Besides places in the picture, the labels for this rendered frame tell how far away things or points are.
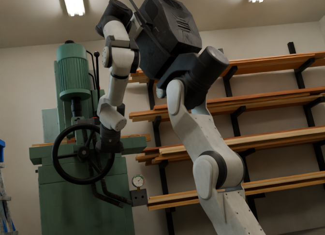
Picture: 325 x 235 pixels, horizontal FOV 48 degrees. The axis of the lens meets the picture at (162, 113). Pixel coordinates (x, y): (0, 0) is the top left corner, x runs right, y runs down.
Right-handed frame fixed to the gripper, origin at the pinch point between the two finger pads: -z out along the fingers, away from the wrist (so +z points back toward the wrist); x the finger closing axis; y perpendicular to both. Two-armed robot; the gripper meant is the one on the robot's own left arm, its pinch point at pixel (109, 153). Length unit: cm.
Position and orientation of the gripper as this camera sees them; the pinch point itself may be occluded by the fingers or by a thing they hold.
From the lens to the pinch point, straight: 166.6
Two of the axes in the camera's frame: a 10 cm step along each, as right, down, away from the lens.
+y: -1.0, -6.9, 7.1
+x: 9.9, 0.2, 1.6
